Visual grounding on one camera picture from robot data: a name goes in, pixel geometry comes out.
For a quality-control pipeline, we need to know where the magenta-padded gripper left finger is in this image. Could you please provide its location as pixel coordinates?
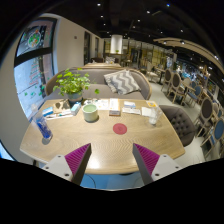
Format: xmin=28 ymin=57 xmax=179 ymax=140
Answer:
xmin=41 ymin=142 xmax=93 ymax=186

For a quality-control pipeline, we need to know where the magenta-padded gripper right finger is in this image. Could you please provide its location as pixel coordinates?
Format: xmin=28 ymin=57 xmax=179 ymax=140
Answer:
xmin=132 ymin=142 xmax=183 ymax=186

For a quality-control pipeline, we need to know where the clear blue-labelled drink bottle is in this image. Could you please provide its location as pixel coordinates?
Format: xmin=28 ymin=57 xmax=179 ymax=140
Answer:
xmin=31 ymin=104 xmax=54 ymax=141

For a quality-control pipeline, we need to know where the flat round red coaster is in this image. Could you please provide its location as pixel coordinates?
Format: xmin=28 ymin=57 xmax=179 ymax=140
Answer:
xmin=112 ymin=122 xmax=128 ymax=136

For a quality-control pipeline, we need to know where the clear plastic cup with straw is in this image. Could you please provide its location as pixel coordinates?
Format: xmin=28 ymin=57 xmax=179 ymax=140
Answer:
xmin=148 ymin=105 xmax=164 ymax=126

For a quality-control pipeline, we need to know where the grey tufted armchair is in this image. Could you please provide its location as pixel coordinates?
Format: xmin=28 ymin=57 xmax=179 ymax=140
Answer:
xmin=159 ymin=104 xmax=198 ymax=148

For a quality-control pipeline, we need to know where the white paper napkin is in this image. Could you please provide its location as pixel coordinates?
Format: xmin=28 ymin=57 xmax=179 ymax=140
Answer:
xmin=141 ymin=106 xmax=154 ymax=118

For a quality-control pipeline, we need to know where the pale green cup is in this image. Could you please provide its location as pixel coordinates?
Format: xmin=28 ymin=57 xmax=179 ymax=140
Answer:
xmin=81 ymin=103 xmax=100 ymax=123

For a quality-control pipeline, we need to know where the white printed leaflet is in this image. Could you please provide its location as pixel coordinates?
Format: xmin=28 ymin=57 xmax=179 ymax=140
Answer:
xmin=121 ymin=107 xmax=142 ymax=116

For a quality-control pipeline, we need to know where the small light blue box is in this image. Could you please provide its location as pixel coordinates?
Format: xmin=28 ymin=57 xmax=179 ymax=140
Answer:
xmin=70 ymin=101 xmax=83 ymax=116

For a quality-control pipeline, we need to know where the yellow square card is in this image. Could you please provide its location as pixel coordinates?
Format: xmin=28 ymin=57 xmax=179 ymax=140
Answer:
xmin=145 ymin=99 xmax=159 ymax=109

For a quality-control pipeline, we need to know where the blue white card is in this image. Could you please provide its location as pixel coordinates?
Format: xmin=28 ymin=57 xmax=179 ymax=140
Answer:
xmin=42 ymin=106 xmax=54 ymax=118

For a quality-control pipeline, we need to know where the small wooden sign block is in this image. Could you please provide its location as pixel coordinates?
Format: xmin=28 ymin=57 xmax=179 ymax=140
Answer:
xmin=108 ymin=109 xmax=122 ymax=117

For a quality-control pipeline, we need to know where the blue white pamphlet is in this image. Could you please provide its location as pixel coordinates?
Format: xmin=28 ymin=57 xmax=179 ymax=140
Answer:
xmin=123 ymin=100 xmax=137 ymax=110

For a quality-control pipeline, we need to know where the white illustrated paper sheet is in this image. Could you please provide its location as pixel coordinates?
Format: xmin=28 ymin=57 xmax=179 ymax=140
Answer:
xmin=94 ymin=98 xmax=111 ymax=111

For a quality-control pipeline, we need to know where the green potted plant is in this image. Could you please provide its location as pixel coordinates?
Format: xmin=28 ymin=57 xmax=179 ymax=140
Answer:
xmin=52 ymin=68 xmax=100 ymax=103

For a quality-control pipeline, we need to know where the group of dining chairs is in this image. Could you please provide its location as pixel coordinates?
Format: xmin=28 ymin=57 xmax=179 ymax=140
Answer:
xmin=160 ymin=68 xmax=224 ymax=158

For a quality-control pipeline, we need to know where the grey white chevron cushion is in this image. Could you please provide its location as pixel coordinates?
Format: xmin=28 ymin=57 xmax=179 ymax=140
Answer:
xmin=103 ymin=69 xmax=142 ymax=95

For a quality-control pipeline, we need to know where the grey wood-framed sofa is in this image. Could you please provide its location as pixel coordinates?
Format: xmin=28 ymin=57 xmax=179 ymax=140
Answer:
xmin=44 ymin=65 xmax=153 ymax=101

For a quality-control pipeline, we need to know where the window with printed decals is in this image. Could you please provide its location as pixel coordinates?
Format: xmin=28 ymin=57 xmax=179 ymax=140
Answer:
xmin=13 ymin=53 xmax=55 ymax=120

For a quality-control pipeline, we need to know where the framed food poster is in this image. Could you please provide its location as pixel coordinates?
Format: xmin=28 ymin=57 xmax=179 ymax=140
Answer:
xmin=15 ymin=18 xmax=58 ymax=58

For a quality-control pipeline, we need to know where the group of ceiling lights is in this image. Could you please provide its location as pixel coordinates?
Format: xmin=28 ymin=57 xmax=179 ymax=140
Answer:
xmin=96 ymin=2 xmax=188 ymax=45

